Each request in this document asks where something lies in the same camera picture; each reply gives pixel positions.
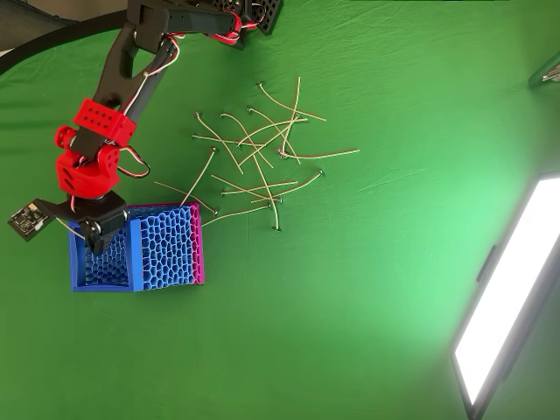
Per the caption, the blue lattice basket magenta base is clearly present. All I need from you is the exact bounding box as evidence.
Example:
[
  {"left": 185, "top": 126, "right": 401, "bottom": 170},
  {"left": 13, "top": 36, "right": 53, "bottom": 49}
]
[{"left": 67, "top": 200, "right": 206, "bottom": 293}]

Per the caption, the black backdrop rim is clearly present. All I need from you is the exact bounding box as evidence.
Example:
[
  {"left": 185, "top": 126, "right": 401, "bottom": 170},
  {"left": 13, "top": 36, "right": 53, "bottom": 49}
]
[{"left": 0, "top": 8, "right": 128, "bottom": 76}]

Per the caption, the dark grey chair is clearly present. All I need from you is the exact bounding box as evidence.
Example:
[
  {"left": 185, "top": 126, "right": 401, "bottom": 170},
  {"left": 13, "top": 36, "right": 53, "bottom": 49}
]
[{"left": 0, "top": 0, "right": 78, "bottom": 50}]

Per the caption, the green cloth backdrop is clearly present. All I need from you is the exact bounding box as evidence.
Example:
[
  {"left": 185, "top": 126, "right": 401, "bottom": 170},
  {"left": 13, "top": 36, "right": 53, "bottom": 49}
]
[{"left": 0, "top": 0, "right": 560, "bottom": 420}]

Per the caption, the black perforated block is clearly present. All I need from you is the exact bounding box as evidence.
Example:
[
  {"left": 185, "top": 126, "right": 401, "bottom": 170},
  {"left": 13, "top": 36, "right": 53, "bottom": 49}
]
[{"left": 251, "top": 0, "right": 284, "bottom": 36}]

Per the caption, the bright LED light panel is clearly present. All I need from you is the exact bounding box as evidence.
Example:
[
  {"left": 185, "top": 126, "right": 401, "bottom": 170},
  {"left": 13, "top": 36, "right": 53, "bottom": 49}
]
[{"left": 449, "top": 172, "right": 560, "bottom": 420}]

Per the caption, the chrome metal stand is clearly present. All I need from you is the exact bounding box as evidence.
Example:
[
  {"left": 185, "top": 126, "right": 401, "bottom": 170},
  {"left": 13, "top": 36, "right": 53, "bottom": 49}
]
[{"left": 527, "top": 51, "right": 560, "bottom": 91}]

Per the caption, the red white wrist cable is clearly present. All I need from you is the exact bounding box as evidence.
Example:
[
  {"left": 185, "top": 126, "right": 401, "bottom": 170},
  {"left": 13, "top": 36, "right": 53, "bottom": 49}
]
[{"left": 114, "top": 145, "right": 151, "bottom": 179}]

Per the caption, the camera board on black bracket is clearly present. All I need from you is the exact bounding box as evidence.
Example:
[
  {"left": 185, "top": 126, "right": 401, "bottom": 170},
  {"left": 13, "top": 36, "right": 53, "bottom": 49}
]
[{"left": 7, "top": 197, "right": 79, "bottom": 243}]

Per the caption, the red white forearm cable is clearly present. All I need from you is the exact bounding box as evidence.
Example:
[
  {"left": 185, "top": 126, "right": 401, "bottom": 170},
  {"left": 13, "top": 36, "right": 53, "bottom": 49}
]
[{"left": 117, "top": 33, "right": 181, "bottom": 116}]

